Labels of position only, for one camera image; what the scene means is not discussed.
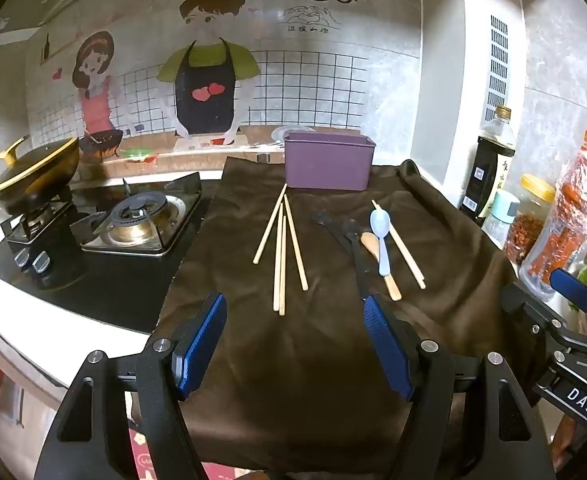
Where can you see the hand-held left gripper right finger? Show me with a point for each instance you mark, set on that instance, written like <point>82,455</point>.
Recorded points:
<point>388,350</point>

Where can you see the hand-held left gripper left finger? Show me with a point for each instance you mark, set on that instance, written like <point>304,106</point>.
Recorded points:
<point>201,342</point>

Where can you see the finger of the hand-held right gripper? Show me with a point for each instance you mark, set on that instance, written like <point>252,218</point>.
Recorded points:
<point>573,290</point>
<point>538,317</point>

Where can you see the wooden chopstick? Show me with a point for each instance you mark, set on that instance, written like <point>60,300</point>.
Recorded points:
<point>283,265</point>
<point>295,242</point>
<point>399,247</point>
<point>277,260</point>
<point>271,224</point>
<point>409,256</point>

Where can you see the brown cloth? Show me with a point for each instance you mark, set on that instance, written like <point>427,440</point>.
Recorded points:
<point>318,355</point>

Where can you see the orange cap plastic bottle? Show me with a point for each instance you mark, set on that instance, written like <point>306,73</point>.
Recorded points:
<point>561,220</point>

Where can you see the yellow lid chili jar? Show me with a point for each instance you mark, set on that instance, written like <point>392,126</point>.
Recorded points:
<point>526,220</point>

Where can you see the small light blue capped bottle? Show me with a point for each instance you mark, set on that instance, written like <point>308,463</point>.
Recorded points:
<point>502,215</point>

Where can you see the small wooden spoon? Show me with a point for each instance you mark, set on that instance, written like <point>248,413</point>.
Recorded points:
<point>369,243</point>

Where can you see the black gas stove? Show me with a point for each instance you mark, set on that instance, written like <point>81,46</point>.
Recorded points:
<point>108,285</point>

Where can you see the short black spoon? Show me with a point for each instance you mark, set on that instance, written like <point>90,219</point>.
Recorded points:
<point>356,235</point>

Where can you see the red patterned floor mat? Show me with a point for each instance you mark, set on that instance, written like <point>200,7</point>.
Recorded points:
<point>148,455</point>

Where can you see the light blue plastic spoon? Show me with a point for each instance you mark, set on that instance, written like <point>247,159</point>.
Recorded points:
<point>379,225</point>

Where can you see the dark soy sauce bottle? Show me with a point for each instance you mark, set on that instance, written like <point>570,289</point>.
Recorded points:
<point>491,170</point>

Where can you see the purple plastic container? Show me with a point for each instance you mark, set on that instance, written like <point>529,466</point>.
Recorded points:
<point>328,162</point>

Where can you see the black pot with gold trim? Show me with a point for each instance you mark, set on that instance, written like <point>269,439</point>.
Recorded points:
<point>38,172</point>

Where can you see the white wall vent grille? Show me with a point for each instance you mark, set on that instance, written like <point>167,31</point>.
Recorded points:
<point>496,70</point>

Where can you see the cartoon kitchen wall poster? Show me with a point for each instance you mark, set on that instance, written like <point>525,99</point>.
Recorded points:
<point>298,70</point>

